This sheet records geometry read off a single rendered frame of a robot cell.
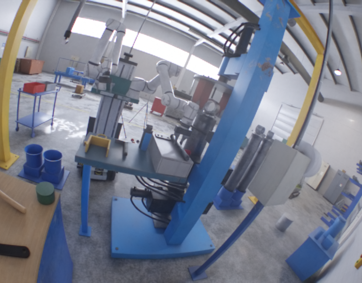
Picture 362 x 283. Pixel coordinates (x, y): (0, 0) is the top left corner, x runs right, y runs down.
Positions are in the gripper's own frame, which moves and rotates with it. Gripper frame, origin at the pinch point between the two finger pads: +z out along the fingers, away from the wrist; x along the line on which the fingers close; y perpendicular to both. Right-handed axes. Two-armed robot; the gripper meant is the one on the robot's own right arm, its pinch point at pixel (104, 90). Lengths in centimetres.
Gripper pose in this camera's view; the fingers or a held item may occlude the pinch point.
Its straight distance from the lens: 158.3
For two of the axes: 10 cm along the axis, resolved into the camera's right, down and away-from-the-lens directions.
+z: -0.3, 10.0, 0.4
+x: -7.7, 0.1, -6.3
